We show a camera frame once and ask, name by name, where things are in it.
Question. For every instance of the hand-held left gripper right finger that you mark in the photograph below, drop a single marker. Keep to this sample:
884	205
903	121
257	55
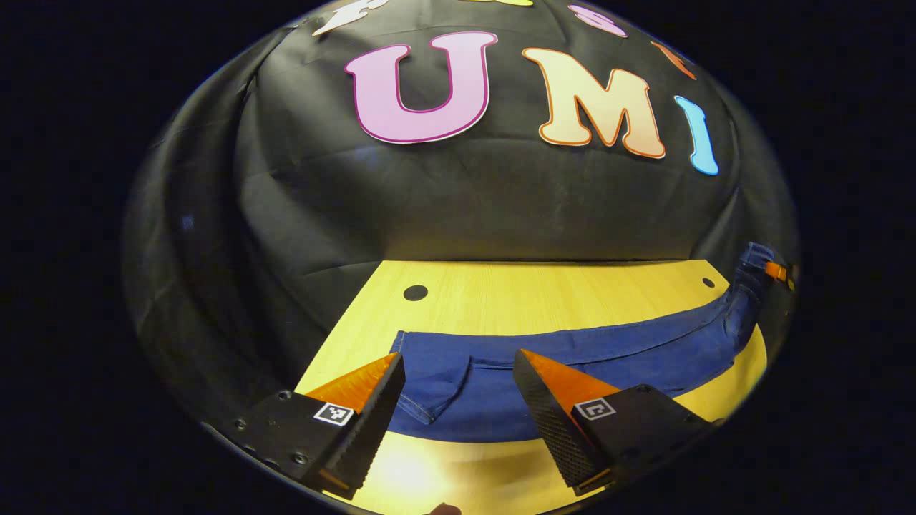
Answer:
547	429

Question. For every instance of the black backdrop cloth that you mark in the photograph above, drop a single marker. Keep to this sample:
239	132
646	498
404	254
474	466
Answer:
465	207

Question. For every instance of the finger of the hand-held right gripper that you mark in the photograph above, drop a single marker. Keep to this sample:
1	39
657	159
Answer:
776	272

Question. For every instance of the blue jeans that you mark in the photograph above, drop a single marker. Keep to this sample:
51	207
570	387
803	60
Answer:
644	350

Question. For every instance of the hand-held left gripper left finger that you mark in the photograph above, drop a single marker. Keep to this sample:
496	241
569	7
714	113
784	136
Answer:
372	429

